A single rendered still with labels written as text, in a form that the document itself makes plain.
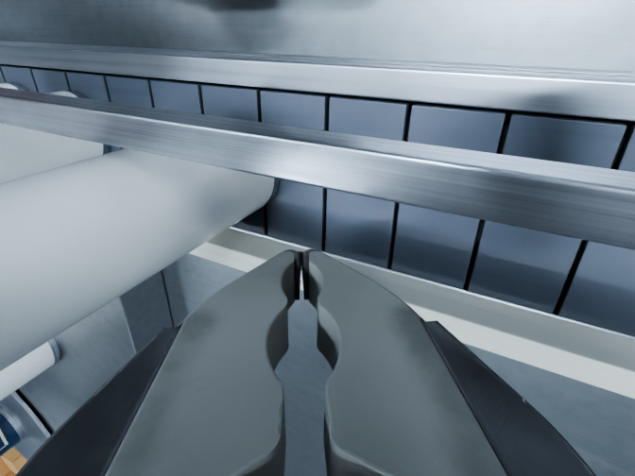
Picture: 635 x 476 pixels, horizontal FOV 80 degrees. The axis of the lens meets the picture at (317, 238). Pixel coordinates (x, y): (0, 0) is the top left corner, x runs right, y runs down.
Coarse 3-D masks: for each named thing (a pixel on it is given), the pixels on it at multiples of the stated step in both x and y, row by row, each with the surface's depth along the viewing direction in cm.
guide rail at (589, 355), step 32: (224, 256) 20; (256, 256) 19; (416, 288) 17; (448, 320) 16; (480, 320) 15; (512, 320) 15; (544, 320) 15; (512, 352) 15; (544, 352) 14; (576, 352) 14; (608, 352) 14; (608, 384) 14
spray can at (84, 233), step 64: (0, 192) 11; (64, 192) 12; (128, 192) 13; (192, 192) 15; (256, 192) 19; (0, 256) 10; (64, 256) 11; (128, 256) 13; (0, 320) 10; (64, 320) 12
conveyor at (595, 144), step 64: (0, 64) 34; (320, 128) 18; (384, 128) 17; (448, 128) 16; (512, 128) 15; (576, 128) 14; (320, 192) 20; (384, 256) 20; (448, 256) 18; (512, 256) 17; (576, 256) 16; (576, 320) 17
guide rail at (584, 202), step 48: (0, 96) 15; (48, 96) 15; (144, 144) 12; (192, 144) 11; (240, 144) 11; (288, 144) 10; (336, 144) 9; (384, 144) 9; (384, 192) 9; (432, 192) 9; (480, 192) 8; (528, 192) 8; (576, 192) 7; (624, 192) 7; (624, 240) 7
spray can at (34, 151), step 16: (80, 96) 25; (0, 128) 21; (16, 128) 21; (0, 144) 20; (16, 144) 21; (32, 144) 22; (48, 144) 22; (64, 144) 23; (80, 144) 24; (96, 144) 25; (0, 160) 21; (16, 160) 21; (32, 160) 22; (48, 160) 23; (64, 160) 24; (80, 160) 25; (0, 176) 21; (16, 176) 22
